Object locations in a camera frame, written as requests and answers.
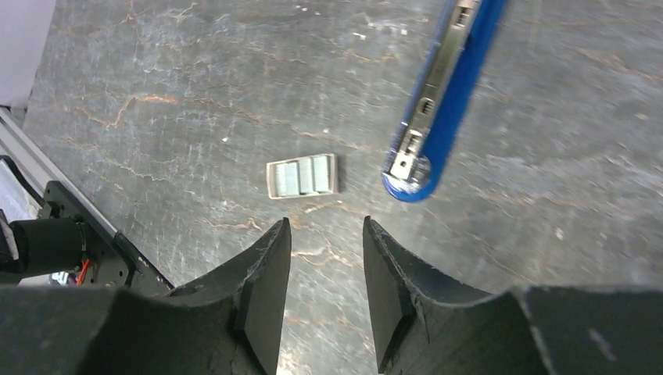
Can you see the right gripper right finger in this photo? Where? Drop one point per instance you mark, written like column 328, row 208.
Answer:
column 426, row 322

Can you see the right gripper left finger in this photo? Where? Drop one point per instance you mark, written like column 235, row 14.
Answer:
column 227, row 321

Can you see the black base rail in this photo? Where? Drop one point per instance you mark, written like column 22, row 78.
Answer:
column 66, row 237

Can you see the blue stapler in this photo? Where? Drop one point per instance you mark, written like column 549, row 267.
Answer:
column 424, row 140

